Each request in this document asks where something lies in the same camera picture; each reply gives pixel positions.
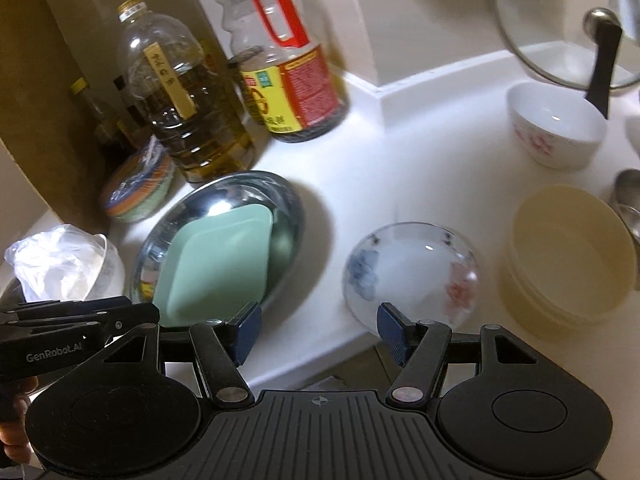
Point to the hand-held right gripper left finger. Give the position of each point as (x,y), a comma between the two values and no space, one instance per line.
(247,327)

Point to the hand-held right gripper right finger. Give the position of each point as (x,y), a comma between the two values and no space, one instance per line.
(392,330)

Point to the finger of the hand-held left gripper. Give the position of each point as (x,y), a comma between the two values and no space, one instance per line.
(132,316)
(65,306)

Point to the glass floral plate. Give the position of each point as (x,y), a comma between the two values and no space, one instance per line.
(415,270)

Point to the green square plate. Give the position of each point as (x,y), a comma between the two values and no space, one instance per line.
(220,265)

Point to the stainless steel round plate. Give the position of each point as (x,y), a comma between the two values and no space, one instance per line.
(285,210)

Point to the cream plastic bowl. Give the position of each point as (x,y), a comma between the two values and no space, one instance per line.
(565,255)

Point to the white floral bowl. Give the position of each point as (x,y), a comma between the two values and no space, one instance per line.
(555,127)

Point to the stainless steel bowl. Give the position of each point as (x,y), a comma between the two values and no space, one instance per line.
(627,200)

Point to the person's left hand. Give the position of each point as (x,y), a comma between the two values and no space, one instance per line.
(15,435)

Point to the clear plastic bag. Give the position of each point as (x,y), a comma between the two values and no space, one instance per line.
(50,260)

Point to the plain white bowl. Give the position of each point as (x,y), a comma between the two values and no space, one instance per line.
(112,270)

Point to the striped colourful small bowl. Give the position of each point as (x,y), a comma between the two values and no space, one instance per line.
(135,190)

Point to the clear cooking oil bottle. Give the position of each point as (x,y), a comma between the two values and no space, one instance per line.
(200,110)

